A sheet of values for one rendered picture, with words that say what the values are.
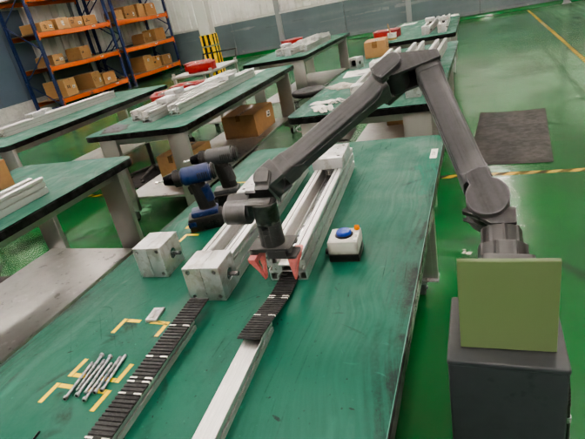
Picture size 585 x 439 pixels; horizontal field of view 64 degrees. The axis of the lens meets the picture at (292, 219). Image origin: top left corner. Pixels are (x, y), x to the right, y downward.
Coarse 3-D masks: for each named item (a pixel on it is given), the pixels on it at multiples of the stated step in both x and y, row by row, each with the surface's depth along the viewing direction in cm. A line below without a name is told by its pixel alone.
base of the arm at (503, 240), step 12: (492, 228) 86; (504, 228) 84; (516, 228) 85; (492, 240) 84; (504, 240) 83; (516, 240) 83; (480, 252) 86; (492, 252) 84; (504, 252) 83; (516, 252) 82; (528, 252) 84
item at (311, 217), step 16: (352, 160) 183; (320, 176) 165; (336, 176) 158; (304, 192) 150; (320, 192) 155; (336, 192) 154; (304, 208) 144; (320, 208) 137; (336, 208) 153; (288, 224) 131; (304, 224) 136; (320, 224) 134; (304, 240) 120; (320, 240) 133; (304, 256) 118; (272, 272) 121; (304, 272) 119
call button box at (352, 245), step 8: (352, 232) 124; (360, 232) 126; (328, 240) 123; (336, 240) 122; (344, 240) 122; (352, 240) 121; (360, 240) 125; (328, 248) 123; (336, 248) 122; (344, 248) 122; (352, 248) 121; (360, 248) 125; (336, 256) 123; (344, 256) 123; (352, 256) 122; (360, 256) 124
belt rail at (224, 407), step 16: (240, 352) 94; (256, 352) 93; (240, 368) 90; (256, 368) 93; (224, 384) 87; (240, 384) 86; (224, 400) 83; (240, 400) 86; (208, 416) 80; (224, 416) 80; (208, 432) 77; (224, 432) 79
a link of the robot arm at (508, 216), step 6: (462, 210) 89; (468, 210) 88; (510, 210) 86; (468, 216) 90; (474, 216) 88; (498, 216) 86; (504, 216) 86; (510, 216) 85; (468, 222) 92; (474, 222) 91; (480, 222) 90; (486, 222) 87; (492, 222) 86; (498, 222) 86; (504, 222) 85; (510, 222) 85; (516, 222) 84
